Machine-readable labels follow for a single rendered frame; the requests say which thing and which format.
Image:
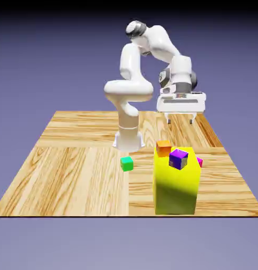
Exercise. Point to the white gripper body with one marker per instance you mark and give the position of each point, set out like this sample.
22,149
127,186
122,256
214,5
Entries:
181,104

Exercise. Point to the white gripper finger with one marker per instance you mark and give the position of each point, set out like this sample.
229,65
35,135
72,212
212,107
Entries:
192,117
169,117

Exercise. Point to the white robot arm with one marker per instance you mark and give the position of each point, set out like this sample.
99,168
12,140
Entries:
133,63

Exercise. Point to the small orange cube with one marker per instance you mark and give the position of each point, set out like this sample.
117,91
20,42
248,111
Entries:
163,148

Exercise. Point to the small purple cube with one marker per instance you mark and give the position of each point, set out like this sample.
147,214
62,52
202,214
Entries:
178,159

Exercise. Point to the small pink cube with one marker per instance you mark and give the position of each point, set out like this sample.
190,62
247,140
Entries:
199,162

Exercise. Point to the small green cube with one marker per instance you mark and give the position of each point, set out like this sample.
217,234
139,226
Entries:
126,163

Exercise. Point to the large yellow box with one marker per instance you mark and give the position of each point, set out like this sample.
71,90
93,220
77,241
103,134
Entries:
177,185

